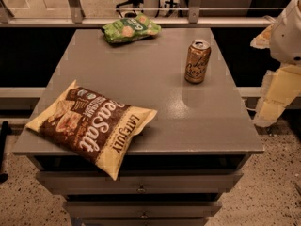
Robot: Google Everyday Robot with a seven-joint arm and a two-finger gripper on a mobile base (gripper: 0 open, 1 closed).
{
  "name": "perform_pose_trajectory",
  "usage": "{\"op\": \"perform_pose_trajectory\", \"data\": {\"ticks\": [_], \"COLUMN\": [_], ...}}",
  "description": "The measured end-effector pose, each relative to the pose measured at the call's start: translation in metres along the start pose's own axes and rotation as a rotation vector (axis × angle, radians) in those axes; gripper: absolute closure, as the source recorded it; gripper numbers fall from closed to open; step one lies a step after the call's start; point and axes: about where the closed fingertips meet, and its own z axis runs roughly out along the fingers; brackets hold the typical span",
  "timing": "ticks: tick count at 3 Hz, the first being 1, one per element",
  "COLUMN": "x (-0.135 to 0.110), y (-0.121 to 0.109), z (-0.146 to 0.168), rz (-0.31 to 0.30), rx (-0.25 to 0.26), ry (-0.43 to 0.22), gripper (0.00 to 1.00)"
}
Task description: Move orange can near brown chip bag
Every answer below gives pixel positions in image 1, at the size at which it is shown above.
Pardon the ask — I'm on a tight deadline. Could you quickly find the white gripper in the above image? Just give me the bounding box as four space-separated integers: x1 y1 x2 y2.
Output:
250 14 301 127

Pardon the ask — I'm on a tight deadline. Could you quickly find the orange soda can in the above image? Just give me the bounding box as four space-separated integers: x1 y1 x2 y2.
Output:
184 39 211 84

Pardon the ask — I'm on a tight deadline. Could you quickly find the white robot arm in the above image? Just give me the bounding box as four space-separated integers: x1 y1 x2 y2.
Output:
250 0 301 127

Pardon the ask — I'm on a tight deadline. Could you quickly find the green snack bag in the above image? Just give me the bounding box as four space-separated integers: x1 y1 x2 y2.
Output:
101 13 161 43

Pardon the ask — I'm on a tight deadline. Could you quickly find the brown sea salt chip bag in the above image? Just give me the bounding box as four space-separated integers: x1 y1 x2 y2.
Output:
26 82 157 179

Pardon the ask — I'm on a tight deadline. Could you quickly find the grey drawer cabinet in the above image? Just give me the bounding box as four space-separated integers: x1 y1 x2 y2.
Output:
13 28 263 226

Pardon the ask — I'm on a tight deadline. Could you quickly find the grey drawer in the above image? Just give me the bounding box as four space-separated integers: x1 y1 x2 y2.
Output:
64 202 221 219
37 170 243 195

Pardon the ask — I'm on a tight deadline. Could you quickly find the top grey drawer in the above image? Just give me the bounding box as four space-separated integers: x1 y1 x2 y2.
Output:
37 170 243 195

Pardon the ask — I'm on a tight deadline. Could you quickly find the metal railing frame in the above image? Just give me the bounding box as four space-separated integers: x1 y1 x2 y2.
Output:
0 0 301 29

